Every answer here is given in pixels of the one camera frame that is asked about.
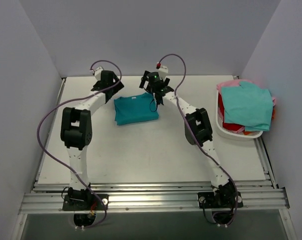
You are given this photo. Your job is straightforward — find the teal t-shirt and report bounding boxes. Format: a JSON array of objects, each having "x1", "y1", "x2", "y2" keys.
[{"x1": 114, "y1": 92, "x2": 159, "y2": 126}]

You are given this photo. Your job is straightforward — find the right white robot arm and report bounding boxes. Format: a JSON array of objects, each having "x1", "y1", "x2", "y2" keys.
[{"x1": 139, "y1": 70, "x2": 238, "y2": 207}]

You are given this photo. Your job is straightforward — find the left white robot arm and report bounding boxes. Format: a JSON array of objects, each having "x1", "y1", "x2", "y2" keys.
[{"x1": 60, "y1": 67, "x2": 124, "y2": 210}]

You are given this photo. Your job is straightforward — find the red t-shirt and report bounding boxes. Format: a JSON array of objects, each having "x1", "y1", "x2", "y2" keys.
[{"x1": 217, "y1": 93, "x2": 245, "y2": 134}]

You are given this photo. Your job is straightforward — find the light turquoise t-shirt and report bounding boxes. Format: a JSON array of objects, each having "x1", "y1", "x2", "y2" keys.
[{"x1": 219, "y1": 79, "x2": 274, "y2": 132}]

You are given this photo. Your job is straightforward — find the white laundry basket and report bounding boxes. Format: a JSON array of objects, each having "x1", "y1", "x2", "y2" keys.
[{"x1": 214, "y1": 89, "x2": 263, "y2": 140}]

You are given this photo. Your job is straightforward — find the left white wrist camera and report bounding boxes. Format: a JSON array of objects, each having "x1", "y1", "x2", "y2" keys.
[{"x1": 90, "y1": 66, "x2": 104, "y2": 82}]

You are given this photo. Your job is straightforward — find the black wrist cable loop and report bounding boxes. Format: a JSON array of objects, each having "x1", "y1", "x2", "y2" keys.
[{"x1": 149, "y1": 96, "x2": 160, "y2": 113}]

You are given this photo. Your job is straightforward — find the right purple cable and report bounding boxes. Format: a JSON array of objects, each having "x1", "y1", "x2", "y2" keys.
[{"x1": 157, "y1": 53, "x2": 239, "y2": 226}]

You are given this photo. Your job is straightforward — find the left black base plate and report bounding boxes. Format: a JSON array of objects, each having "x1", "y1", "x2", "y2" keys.
[{"x1": 62, "y1": 192, "x2": 105, "y2": 212}]

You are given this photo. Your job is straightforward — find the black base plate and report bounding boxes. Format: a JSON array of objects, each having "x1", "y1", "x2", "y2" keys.
[
  {"x1": 197, "y1": 191, "x2": 244, "y2": 209},
  {"x1": 62, "y1": 192, "x2": 105, "y2": 212}
]

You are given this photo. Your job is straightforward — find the aluminium rail frame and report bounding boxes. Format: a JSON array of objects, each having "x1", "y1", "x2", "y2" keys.
[{"x1": 20, "y1": 75, "x2": 289, "y2": 214}]

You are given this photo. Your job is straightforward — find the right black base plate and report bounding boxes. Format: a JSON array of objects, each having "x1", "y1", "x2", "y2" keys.
[{"x1": 197, "y1": 191, "x2": 244, "y2": 209}]

